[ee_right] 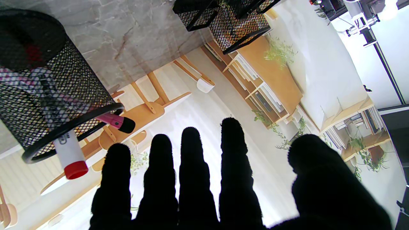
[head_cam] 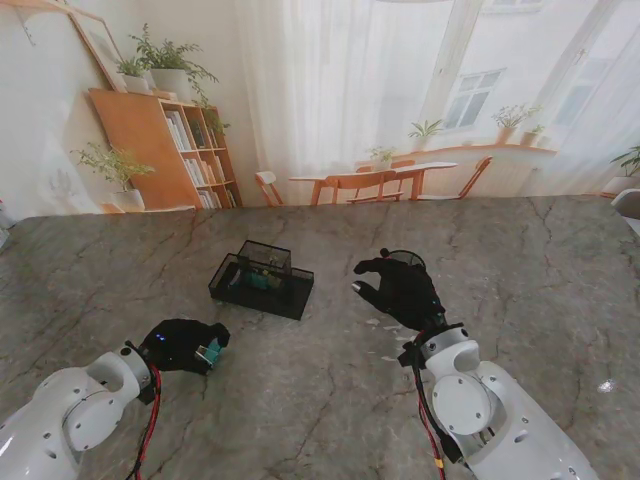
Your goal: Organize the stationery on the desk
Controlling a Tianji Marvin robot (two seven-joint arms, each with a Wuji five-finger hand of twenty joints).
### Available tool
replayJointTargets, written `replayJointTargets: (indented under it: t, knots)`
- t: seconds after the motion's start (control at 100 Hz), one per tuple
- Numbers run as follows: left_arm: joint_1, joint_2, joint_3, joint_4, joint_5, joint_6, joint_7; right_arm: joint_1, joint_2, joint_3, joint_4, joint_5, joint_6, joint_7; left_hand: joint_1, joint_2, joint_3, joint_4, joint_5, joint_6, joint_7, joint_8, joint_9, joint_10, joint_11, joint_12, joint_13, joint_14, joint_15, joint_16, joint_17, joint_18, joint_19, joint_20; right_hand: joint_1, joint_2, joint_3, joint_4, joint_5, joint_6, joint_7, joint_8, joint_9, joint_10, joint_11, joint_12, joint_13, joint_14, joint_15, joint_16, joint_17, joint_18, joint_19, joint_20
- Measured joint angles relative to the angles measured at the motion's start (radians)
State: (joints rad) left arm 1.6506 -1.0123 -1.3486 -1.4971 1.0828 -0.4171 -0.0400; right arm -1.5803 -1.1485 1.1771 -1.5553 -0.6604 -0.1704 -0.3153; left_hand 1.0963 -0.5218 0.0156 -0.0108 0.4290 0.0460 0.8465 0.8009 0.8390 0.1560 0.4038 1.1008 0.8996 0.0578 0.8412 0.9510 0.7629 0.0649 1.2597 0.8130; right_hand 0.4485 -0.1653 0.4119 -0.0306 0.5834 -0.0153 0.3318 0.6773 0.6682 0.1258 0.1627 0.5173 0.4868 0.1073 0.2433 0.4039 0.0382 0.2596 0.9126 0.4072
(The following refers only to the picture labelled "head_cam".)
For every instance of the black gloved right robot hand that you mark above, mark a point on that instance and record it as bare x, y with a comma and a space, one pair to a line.
405, 295

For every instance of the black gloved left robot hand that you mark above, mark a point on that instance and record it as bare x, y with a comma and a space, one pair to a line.
175, 345

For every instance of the black mesh pen cup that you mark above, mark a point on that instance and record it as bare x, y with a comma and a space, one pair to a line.
410, 257

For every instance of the large teal binder clip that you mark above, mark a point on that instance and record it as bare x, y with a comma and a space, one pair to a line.
212, 354

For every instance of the light blue small box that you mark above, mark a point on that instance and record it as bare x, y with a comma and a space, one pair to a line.
231, 282

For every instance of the small teal binder clip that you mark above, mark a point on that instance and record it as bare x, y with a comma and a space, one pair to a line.
257, 282

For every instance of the black mesh desk organizer tray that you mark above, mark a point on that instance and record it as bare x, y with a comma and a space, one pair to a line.
295, 300

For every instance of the yellow binder clip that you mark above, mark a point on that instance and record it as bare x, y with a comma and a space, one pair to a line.
272, 260

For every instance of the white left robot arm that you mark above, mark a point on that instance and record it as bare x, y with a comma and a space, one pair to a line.
65, 420

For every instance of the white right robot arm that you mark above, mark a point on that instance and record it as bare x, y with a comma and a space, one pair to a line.
480, 410

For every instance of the printed room scene backdrop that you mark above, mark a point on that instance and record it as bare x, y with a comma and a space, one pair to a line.
325, 75

